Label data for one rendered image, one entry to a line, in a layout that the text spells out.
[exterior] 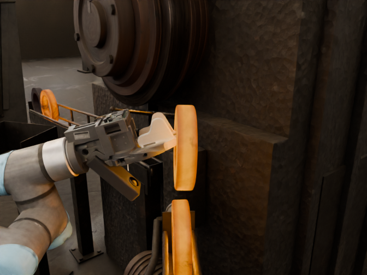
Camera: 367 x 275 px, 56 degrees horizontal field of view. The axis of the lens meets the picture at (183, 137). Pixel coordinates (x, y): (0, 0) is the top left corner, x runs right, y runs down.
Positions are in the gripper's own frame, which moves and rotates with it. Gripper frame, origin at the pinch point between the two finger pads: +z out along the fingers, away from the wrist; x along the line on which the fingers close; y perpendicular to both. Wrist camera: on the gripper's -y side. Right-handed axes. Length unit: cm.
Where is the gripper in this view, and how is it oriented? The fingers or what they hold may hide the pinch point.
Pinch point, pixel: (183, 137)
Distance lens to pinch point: 63.2
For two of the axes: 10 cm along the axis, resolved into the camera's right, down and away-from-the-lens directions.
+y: -2.6, -9.1, -3.3
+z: 9.7, -2.6, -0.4
